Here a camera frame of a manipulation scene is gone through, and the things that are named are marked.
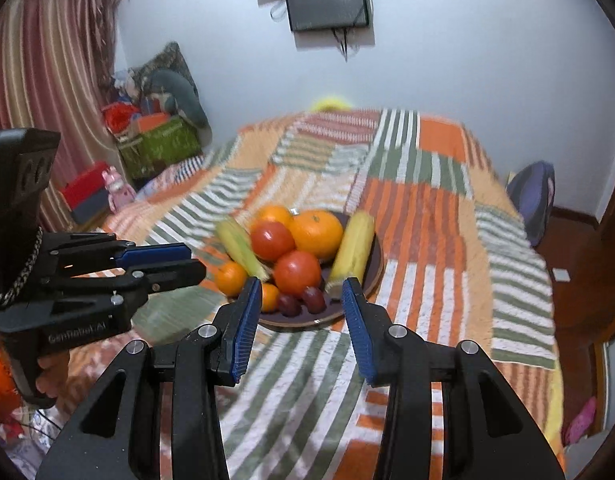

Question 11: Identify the person's left hand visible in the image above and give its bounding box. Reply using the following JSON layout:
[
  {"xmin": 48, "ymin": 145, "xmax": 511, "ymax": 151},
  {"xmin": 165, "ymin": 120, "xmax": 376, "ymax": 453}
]
[{"xmin": 36, "ymin": 349, "xmax": 71, "ymax": 401}]

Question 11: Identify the yellow corn cob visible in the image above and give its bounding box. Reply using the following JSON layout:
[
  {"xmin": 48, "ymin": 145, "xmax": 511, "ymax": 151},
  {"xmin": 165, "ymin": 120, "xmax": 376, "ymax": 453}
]
[{"xmin": 325, "ymin": 211, "xmax": 376, "ymax": 297}]

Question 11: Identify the striped curtain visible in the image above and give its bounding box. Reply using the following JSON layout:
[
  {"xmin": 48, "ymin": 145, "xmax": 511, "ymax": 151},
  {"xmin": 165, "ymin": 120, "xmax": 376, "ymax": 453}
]
[{"xmin": 0, "ymin": 0, "xmax": 120, "ymax": 233}]

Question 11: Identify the red storage box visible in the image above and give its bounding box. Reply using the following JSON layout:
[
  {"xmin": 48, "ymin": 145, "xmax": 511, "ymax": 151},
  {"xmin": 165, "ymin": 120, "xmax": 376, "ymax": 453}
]
[{"xmin": 60, "ymin": 161, "xmax": 113, "ymax": 226}]

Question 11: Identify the red tomato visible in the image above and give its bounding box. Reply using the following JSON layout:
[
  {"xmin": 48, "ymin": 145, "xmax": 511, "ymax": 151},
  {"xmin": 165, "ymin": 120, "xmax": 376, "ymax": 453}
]
[
  {"xmin": 250, "ymin": 221, "xmax": 296, "ymax": 262},
  {"xmin": 273, "ymin": 251, "xmax": 322, "ymax": 297}
]

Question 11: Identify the pink cloth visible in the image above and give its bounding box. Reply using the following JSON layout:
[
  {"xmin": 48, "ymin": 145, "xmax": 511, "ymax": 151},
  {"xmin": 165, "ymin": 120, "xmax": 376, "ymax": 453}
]
[{"xmin": 562, "ymin": 396, "xmax": 598, "ymax": 446}]

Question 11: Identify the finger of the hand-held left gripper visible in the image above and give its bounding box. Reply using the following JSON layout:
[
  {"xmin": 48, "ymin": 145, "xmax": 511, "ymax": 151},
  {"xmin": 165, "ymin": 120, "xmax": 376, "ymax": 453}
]
[
  {"xmin": 50, "ymin": 258, "xmax": 208, "ymax": 315},
  {"xmin": 43, "ymin": 232, "xmax": 191, "ymax": 278}
]

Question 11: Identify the green cardboard box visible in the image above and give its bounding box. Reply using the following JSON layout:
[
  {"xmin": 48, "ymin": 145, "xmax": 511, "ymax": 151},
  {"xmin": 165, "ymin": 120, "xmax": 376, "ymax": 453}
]
[{"xmin": 116, "ymin": 116, "xmax": 204, "ymax": 181}]

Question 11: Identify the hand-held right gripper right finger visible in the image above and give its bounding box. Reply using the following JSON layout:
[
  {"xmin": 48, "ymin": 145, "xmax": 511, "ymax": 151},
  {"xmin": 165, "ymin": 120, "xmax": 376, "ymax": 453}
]
[{"xmin": 340, "ymin": 276, "xmax": 565, "ymax": 480}]

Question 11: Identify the orange box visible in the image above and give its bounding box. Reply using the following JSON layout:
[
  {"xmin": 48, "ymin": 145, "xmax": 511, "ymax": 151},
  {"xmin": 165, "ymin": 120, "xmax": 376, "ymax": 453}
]
[{"xmin": 132, "ymin": 112, "xmax": 169, "ymax": 133}]

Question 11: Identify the grey stuffed cushion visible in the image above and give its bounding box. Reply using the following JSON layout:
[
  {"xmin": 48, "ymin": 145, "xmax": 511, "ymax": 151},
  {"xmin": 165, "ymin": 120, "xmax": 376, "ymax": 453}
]
[{"xmin": 146, "ymin": 70, "xmax": 209, "ymax": 128}]

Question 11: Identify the small orange with sticker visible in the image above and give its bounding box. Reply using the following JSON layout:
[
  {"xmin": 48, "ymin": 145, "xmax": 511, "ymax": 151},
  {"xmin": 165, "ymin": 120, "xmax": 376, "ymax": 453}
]
[{"xmin": 256, "ymin": 203, "xmax": 294, "ymax": 231}]

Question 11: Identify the green corn cob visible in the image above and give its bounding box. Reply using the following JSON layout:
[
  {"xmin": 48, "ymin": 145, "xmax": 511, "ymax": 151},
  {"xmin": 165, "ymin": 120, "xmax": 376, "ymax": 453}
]
[{"xmin": 216, "ymin": 217, "xmax": 270, "ymax": 282}]

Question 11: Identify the purple ceramic plate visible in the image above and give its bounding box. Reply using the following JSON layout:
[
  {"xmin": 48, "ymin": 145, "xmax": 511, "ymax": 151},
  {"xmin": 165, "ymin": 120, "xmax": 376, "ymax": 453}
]
[{"xmin": 222, "ymin": 210, "xmax": 385, "ymax": 332}]

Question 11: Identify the patterned pillow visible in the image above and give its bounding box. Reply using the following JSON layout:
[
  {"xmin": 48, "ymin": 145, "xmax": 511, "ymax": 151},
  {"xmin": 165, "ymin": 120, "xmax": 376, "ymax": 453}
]
[{"xmin": 134, "ymin": 41, "xmax": 198, "ymax": 101}]

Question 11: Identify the yellow object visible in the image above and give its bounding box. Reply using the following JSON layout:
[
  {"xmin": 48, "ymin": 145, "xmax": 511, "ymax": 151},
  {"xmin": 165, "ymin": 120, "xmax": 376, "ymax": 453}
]
[{"xmin": 310, "ymin": 95, "xmax": 355, "ymax": 113}]

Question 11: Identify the blue bag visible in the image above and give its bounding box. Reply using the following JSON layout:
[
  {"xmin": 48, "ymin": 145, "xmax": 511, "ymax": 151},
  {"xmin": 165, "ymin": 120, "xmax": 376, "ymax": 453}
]
[{"xmin": 506, "ymin": 161, "xmax": 557, "ymax": 248}]

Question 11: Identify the large orange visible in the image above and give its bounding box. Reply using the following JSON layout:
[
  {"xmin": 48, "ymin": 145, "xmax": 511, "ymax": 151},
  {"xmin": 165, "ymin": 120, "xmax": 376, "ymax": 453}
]
[{"xmin": 288, "ymin": 210, "xmax": 345, "ymax": 262}]

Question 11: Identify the braided cord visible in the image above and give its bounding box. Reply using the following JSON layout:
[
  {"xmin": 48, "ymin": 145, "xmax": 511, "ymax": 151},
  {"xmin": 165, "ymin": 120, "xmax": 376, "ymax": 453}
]
[{"xmin": 0, "ymin": 227, "xmax": 43, "ymax": 307}]

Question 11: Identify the black wall-mounted panel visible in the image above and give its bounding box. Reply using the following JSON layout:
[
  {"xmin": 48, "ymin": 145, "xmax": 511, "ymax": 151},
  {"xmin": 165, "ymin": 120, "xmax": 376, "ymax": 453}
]
[{"xmin": 284, "ymin": 0, "xmax": 372, "ymax": 33}]

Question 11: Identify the red plastic bag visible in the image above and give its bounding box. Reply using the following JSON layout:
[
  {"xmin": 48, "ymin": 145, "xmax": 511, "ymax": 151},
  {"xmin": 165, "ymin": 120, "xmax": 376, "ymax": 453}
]
[{"xmin": 102, "ymin": 102, "xmax": 138, "ymax": 133}]

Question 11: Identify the striped patchwork blanket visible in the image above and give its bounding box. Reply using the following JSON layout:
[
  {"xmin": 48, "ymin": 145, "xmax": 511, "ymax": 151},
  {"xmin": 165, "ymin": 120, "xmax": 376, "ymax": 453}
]
[{"xmin": 37, "ymin": 107, "xmax": 565, "ymax": 480}]

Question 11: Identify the black hanging cable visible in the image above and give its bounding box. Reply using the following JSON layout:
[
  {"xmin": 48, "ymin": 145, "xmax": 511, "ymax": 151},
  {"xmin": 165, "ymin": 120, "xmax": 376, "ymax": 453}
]
[{"xmin": 331, "ymin": 27, "xmax": 355, "ymax": 63}]

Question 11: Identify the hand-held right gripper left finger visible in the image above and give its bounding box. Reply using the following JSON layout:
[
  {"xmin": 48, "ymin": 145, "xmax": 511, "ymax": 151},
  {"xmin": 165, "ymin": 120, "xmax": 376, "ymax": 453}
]
[{"xmin": 34, "ymin": 276, "xmax": 264, "ymax": 480}]

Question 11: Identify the pink toy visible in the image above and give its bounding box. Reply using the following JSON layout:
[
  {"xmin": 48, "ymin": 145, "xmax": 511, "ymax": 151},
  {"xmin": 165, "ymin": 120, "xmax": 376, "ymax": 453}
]
[{"xmin": 101, "ymin": 167, "xmax": 137, "ymax": 211}]

